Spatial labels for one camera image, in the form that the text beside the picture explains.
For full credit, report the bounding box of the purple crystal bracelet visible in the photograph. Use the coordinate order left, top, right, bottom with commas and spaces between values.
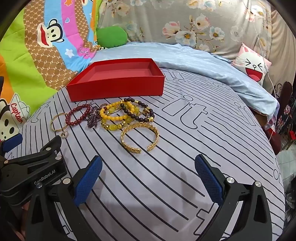
87, 106, 102, 128

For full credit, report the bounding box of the dark metal chair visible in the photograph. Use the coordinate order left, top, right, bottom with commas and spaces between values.
266, 81, 296, 154

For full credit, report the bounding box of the green pillow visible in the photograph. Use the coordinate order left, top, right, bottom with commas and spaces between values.
96, 26, 128, 48

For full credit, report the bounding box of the large yellow bead bracelet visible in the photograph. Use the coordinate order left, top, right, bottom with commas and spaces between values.
100, 105, 140, 131

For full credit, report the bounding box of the dark brown bead bracelet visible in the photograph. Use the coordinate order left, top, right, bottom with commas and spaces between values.
119, 98, 155, 123

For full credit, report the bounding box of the thin gold bangle with charm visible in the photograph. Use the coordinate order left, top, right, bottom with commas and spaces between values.
50, 112, 70, 139

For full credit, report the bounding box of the pink rabbit face pillow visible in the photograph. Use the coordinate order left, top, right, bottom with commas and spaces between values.
231, 43, 272, 87

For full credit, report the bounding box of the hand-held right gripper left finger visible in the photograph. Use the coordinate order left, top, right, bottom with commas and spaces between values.
24, 155, 103, 241

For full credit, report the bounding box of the grey floral quilt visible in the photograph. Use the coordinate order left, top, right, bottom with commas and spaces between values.
97, 0, 278, 61

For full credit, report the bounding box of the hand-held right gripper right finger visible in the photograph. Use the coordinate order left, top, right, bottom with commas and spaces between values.
194, 154, 273, 241

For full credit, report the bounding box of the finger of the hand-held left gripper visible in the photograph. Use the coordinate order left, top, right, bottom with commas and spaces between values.
5, 136, 63, 173
0, 133, 24, 161

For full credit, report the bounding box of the small yellow bead bracelet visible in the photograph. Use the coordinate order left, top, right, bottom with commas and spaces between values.
99, 101, 137, 122

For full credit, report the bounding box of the light blue blanket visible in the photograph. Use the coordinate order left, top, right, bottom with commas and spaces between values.
97, 42, 281, 121

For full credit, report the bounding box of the beige cloth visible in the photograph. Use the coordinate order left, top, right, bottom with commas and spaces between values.
266, 9, 296, 93

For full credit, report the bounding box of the dark red bead bracelet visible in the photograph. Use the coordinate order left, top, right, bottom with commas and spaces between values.
65, 104, 92, 126

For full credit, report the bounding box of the cartoon monkey printed blanket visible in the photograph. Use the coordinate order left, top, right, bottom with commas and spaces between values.
0, 0, 103, 144

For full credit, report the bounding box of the gold braided cuff bracelet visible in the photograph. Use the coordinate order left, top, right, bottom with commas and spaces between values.
120, 123, 160, 154

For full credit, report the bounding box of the red cardboard box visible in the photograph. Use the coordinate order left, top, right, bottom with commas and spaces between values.
66, 58, 165, 102

